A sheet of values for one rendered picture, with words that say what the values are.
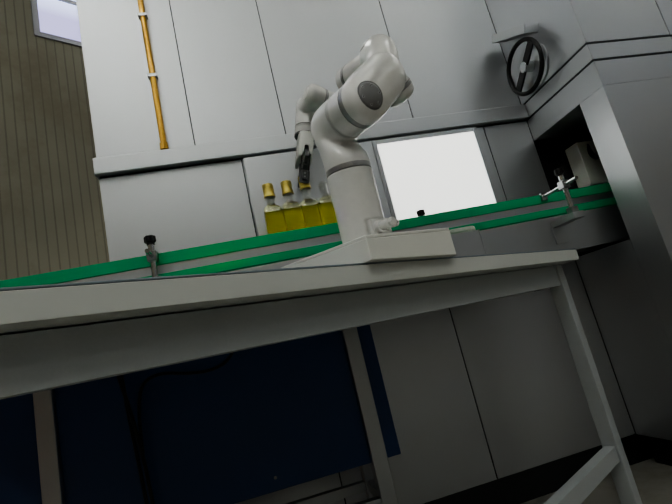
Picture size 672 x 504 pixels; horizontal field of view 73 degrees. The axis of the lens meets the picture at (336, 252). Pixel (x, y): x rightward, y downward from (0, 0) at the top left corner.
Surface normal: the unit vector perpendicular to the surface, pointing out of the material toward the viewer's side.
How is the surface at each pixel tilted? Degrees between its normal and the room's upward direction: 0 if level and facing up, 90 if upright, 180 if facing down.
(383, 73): 88
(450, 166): 90
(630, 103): 90
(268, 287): 90
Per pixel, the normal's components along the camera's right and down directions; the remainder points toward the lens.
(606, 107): -0.96, 0.18
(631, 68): 0.17, -0.25
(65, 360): 0.64, -0.30
